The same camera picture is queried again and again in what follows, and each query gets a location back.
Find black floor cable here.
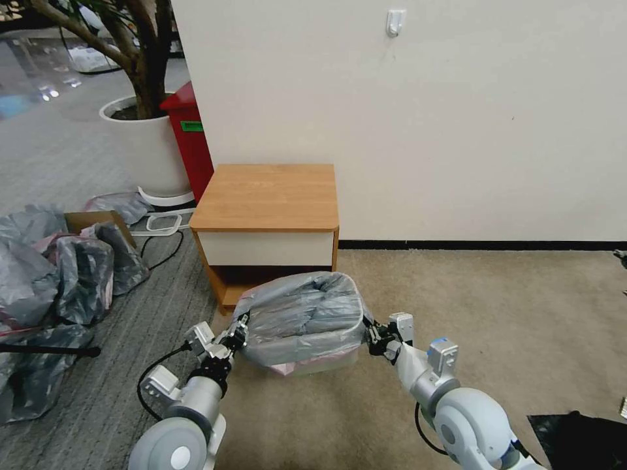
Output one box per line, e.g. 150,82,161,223
138,227,187,271

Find white plastic frame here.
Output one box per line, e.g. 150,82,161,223
131,208,197,238

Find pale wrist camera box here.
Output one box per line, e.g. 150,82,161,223
184,321,217,357
389,311,415,345

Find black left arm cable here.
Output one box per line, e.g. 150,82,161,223
137,344,198,423

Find brown cardboard box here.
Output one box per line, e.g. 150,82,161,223
63,210,138,251

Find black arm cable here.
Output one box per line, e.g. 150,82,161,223
413,401,453,460
137,344,198,423

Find black stand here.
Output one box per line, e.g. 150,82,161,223
612,248,627,296

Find white wall hook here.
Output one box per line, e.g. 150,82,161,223
385,8,406,38

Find crumpled grey garbage bag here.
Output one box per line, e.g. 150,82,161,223
0,203,69,330
0,324,97,425
52,223,151,325
83,192,155,226

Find black pole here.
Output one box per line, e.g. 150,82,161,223
0,342,102,359

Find red box with green label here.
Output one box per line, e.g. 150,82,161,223
159,80,216,204

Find indoor tree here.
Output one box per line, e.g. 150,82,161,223
29,0,183,121

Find wooden bedside cabinet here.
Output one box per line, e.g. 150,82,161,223
189,164,340,315

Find small pale trash can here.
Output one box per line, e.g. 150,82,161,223
264,342,361,379

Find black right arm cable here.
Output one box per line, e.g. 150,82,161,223
413,401,453,460

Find black bag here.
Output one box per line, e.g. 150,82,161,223
526,410,627,470

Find white round plant pot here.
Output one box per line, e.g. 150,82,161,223
99,94,197,206

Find grey translucent garbage bag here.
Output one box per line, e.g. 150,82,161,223
230,270,369,366

